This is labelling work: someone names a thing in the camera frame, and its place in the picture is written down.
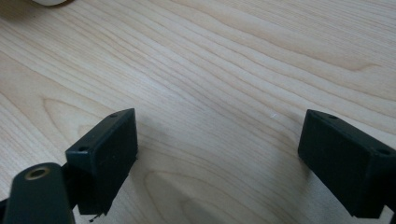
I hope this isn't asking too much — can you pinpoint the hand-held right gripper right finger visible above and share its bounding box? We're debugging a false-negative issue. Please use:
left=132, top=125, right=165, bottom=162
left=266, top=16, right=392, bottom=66
left=297, top=108, right=396, bottom=219

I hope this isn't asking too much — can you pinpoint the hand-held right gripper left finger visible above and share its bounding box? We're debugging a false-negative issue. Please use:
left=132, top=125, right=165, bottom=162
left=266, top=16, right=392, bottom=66
left=64, top=107, right=139, bottom=217

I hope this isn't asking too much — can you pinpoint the white round object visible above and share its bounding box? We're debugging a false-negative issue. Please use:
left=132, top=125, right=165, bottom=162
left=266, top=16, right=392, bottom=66
left=32, top=0, right=69, bottom=7

